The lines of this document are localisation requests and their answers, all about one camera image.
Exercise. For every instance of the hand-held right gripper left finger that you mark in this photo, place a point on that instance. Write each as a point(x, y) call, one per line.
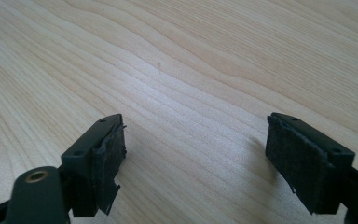
point(96, 161)

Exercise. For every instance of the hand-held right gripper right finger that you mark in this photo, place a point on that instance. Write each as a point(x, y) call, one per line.
point(304, 161)

